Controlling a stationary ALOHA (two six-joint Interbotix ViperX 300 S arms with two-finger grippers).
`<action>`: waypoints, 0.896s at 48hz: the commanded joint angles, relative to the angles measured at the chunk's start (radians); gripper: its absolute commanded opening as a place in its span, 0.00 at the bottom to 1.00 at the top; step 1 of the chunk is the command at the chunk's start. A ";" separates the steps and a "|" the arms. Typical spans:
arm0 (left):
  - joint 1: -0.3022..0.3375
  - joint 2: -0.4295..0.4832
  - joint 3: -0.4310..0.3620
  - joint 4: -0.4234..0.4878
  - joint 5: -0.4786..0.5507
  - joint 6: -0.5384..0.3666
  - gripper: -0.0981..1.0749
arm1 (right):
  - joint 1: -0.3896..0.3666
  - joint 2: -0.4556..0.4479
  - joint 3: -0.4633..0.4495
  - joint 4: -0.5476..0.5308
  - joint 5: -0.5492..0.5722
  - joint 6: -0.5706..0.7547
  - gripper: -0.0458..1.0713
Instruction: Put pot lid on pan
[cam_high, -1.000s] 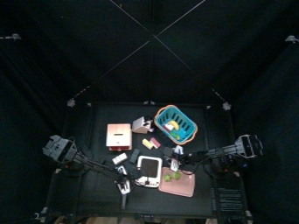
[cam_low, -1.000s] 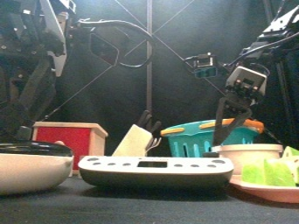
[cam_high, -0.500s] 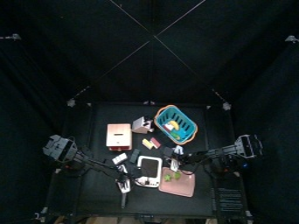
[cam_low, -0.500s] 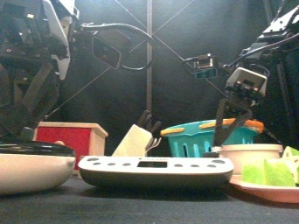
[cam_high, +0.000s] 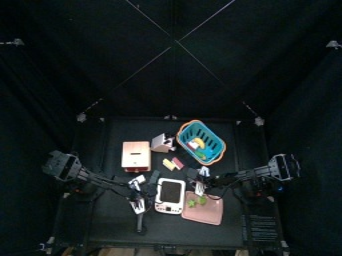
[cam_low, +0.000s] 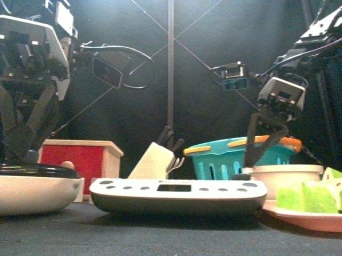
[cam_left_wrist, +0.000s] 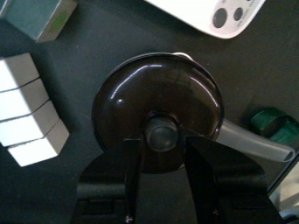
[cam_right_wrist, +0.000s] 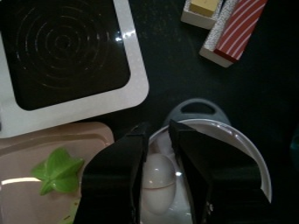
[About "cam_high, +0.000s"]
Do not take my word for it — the pink cutting board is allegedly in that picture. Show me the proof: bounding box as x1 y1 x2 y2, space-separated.
180 190 226 226

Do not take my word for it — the white toy stove black top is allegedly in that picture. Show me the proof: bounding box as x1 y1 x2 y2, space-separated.
154 177 187 216

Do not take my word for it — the red striped bacon toy block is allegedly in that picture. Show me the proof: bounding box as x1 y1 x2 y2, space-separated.
171 156 186 170

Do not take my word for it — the yellow butter toy block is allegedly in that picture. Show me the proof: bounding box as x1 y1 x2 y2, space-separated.
162 157 176 172

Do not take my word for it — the teal basket orange rim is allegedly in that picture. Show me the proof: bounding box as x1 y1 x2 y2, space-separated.
175 119 227 166

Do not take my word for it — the small wooden knife block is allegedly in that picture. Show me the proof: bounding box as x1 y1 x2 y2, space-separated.
150 132 178 154

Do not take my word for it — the white text label sticker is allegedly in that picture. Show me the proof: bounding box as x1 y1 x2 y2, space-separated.
246 214 281 245

